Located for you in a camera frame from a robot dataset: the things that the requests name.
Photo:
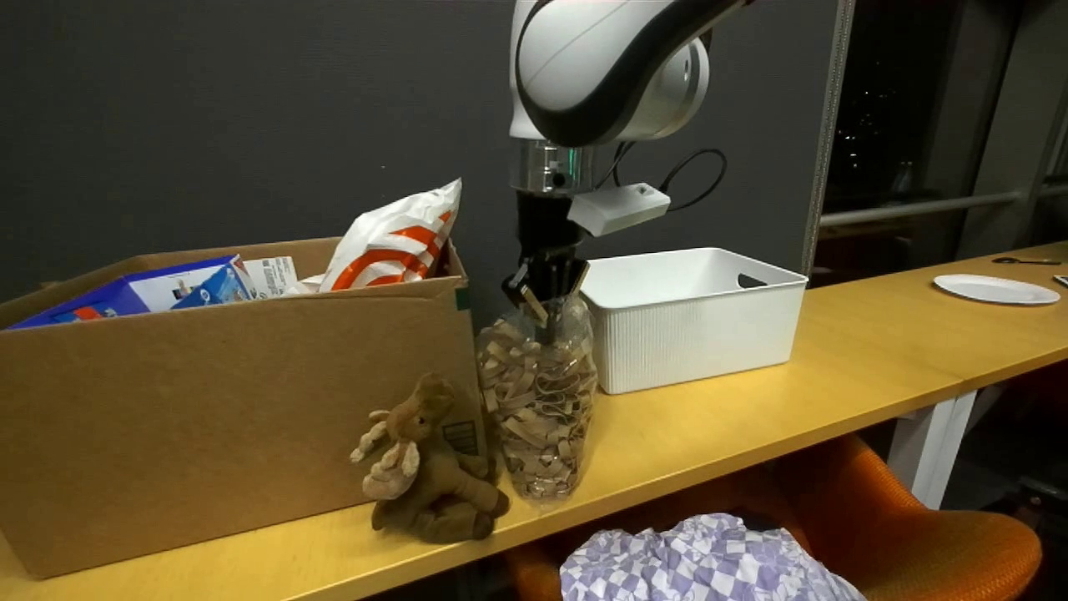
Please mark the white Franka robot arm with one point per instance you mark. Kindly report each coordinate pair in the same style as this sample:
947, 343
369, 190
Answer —
601, 67

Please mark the white table leg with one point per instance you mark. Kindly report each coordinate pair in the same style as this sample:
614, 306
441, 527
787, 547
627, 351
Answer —
929, 445

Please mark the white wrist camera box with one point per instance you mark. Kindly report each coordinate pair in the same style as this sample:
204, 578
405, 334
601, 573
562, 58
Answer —
618, 208

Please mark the small white carton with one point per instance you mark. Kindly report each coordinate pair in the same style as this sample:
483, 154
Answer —
273, 274

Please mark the brown cardboard box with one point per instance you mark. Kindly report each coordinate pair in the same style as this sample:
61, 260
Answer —
203, 435

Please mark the tan rubber band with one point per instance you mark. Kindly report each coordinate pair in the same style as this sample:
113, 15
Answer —
535, 308

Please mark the white red plastic bag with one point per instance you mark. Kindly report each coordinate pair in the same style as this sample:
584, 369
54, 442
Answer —
394, 247

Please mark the purple white patterned cloth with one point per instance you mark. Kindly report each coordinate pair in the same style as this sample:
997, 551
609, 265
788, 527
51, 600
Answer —
701, 562

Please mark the orange chair with cloth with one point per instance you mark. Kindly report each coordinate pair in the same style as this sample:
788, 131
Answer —
947, 551

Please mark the clear plastic bag of rubber bands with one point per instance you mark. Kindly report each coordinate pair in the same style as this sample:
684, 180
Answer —
540, 412

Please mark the brown moose plush toy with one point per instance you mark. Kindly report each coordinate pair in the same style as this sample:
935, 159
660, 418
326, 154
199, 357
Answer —
430, 477

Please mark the blue printed carton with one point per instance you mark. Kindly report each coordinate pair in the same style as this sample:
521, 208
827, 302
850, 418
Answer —
144, 291

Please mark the white round plate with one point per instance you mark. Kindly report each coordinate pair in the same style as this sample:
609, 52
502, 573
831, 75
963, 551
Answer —
997, 287

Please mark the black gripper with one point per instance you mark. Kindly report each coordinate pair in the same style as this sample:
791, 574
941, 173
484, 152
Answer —
550, 228

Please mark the white plastic bin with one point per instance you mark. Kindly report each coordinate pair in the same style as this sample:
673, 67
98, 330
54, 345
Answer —
695, 323

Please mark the grey window frame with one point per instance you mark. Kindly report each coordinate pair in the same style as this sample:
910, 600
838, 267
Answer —
829, 136

